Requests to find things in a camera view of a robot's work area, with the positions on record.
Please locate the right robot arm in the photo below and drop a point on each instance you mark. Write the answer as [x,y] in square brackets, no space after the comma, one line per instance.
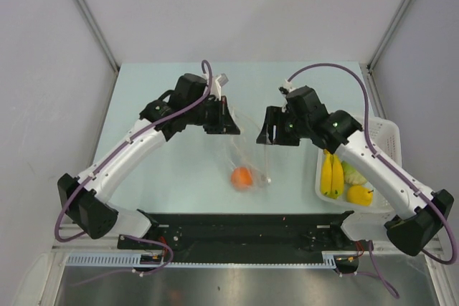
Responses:
[418,212]

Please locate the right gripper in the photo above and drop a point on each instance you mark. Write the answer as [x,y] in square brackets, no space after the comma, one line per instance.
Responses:
[275,117]

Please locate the left aluminium frame post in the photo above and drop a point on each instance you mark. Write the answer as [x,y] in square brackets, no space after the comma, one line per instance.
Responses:
[94,28]

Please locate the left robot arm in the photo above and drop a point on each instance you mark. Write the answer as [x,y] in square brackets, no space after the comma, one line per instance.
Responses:
[85,199]

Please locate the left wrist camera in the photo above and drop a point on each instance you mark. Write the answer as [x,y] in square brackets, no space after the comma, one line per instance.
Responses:
[215,85]

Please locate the yellow fake banana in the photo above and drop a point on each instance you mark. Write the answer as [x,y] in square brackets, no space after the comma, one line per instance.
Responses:
[332,176]

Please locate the orange fake fruit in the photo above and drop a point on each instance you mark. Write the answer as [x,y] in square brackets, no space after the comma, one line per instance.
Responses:
[242,178]

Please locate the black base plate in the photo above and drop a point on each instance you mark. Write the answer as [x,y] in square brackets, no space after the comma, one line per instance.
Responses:
[246,237]

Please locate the white slotted cable duct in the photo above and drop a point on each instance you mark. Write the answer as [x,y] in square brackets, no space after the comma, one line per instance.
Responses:
[150,261]

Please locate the right aluminium frame post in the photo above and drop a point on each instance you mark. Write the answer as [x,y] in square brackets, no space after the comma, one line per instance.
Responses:
[389,33]

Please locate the yellow fake bell pepper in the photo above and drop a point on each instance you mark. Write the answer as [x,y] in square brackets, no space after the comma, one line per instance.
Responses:
[360,195]

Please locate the white perforated plastic basket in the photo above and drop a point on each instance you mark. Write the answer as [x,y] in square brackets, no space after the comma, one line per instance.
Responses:
[385,134]

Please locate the green fake cabbage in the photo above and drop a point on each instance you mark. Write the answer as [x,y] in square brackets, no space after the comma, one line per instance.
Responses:
[351,175]

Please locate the aluminium frame post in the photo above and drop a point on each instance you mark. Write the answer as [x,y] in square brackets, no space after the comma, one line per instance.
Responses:
[389,33]
[94,28]

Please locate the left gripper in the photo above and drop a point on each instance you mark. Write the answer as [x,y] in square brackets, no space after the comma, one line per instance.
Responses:
[224,123]

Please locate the clear zip top bag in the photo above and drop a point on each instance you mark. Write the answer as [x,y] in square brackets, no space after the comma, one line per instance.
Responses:
[242,150]

